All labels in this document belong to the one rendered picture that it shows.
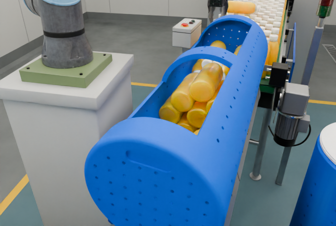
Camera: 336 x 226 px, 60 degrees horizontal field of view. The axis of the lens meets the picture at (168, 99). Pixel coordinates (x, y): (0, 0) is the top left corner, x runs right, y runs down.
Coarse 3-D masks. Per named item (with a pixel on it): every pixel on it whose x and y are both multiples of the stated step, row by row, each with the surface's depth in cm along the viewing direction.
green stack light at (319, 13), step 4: (320, 8) 142; (324, 8) 141; (328, 8) 141; (316, 12) 146; (320, 12) 143; (324, 12) 142; (328, 12) 142; (320, 16) 144; (324, 16) 143; (328, 16) 143
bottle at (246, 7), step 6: (228, 6) 174; (234, 6) 173; (240, 6) 172; (246, 6) 171; (252, 6) 170; (228, 12) 179; (234, 12) 176; (240, 12) 174; (246, 12) 173; (252, 12) 172
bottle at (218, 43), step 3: (213, 42) 118; (216, 42) 117; (219, 42) 117; (222, 42) 118; (210, 45) 115; (213, 45) 114; (216, 45) 114; (219, 45) 115; (222, 45) 116; (222, 48) 115; (225, 48) 118
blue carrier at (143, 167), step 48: (192, 48) 114; (240, 48) 89; (240, 96) 70; (96, 144) 53; (144, 144) 47; (192, 144) 49; (240, 144) 63; (96, 192) 59; (144, 192) 53; (192, 192) 49
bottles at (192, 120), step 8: (200, 64) 112; (192, 72) 111; (224, 72) 107; (168, 104) 86; (200, 104) 84; (160, 112) 87; (168, 112) 86; (176, 112) 85; (184, 112) 93; (192, 112) 83; (200, 112) 82; (168, 120) 88; (176, 120) 86; (184, 120) 87; (192, 120) 84; (200, 120) 83; (192, 128) 86
